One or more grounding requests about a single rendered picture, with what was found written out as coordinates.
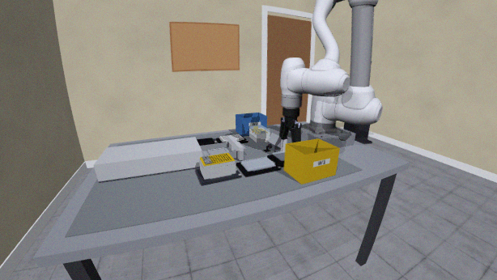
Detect yellow open-top bin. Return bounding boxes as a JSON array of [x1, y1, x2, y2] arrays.
[[284, 138, 340, 185]]

